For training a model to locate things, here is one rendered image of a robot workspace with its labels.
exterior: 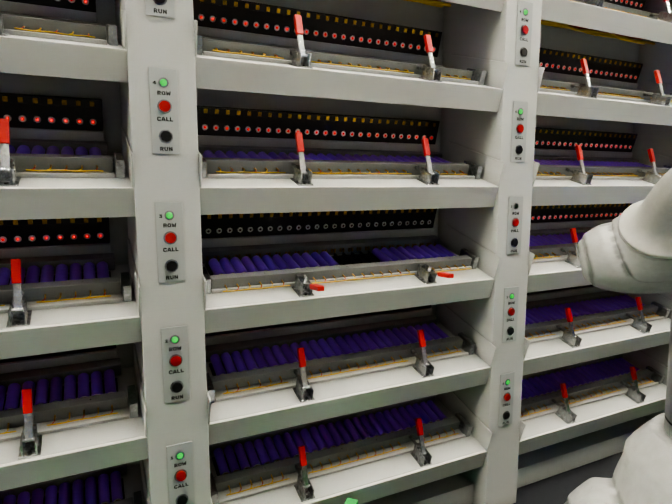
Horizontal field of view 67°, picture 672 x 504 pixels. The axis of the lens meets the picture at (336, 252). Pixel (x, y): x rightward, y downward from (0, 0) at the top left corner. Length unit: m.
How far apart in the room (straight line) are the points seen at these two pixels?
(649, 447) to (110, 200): 0.70
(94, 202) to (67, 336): 0.20
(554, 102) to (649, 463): 0.88
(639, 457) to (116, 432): 0.71
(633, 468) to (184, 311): 0.62
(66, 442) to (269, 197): 0.48
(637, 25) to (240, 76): 0.96
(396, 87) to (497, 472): 0.86
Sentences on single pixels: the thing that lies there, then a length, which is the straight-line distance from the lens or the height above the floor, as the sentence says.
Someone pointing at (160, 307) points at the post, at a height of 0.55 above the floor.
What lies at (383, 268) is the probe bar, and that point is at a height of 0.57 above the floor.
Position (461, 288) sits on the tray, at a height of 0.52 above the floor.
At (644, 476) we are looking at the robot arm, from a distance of 0.48.
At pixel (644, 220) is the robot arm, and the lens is 0.79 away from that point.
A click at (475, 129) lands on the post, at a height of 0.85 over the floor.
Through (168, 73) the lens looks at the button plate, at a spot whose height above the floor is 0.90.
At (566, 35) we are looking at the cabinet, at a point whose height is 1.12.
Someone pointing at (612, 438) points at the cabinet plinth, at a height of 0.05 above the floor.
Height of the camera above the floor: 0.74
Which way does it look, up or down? 8 degrees down
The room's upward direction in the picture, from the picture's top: straight up
